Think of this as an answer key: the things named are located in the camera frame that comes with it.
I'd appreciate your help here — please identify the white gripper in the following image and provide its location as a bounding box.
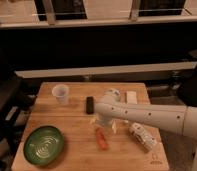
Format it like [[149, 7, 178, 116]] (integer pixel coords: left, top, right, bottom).
[[90, 114, 117, 134]]

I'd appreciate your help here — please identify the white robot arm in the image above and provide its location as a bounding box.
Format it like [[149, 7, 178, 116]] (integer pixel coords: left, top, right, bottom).
[[94, 88, 197, 171]]

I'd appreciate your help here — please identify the black rectangular block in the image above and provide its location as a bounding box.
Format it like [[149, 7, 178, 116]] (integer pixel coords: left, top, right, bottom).
[[86, 96, 94, 114]]

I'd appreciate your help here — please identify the white rectangular sponge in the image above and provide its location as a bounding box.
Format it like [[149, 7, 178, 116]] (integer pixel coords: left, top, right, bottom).
[[126, 91, 137, 104]]

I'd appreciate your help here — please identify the clear plastic cup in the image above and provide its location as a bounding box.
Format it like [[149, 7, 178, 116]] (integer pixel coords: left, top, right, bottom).
[[52, 84, 69, 105]]

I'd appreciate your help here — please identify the green ribbed plate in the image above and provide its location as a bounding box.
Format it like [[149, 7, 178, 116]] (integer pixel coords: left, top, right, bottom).
[[23, 125, 64, 166]]

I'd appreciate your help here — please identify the black chair at left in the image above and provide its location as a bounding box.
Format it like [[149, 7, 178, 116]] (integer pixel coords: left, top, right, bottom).
[[0, 77, 34, 154]]

